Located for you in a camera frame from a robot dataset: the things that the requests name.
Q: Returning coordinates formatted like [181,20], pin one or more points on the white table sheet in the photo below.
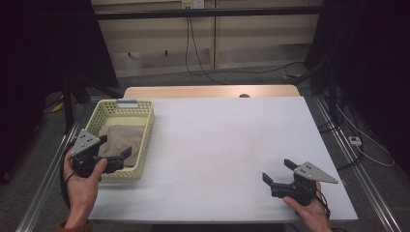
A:
[225,145]

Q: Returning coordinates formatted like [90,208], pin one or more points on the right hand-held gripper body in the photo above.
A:
[309,174]

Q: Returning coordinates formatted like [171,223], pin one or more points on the black metal stand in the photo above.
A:
[67,106]

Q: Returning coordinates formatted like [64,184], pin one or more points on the person's right hand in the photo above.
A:
[312,214]

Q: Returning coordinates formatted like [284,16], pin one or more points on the metal floor rail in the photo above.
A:
[45,187]
[367,183]

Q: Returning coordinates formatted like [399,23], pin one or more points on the black curtain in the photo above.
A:
[370,64]
[38,64]

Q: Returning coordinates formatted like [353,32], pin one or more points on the black horizontal bar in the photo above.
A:
[209,13]

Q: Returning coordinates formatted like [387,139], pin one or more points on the beige cloth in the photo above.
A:
[124,138]

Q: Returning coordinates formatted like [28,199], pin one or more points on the yellow plastic basket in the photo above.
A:
[146,135]

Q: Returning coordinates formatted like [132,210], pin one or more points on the white wall socket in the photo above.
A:
[192,3]

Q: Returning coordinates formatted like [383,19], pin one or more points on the white power strip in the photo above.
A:
[355,140]

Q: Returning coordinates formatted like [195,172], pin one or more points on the person's left hand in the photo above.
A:
[82,193]

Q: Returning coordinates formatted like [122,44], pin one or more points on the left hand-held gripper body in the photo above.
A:
[84,143]

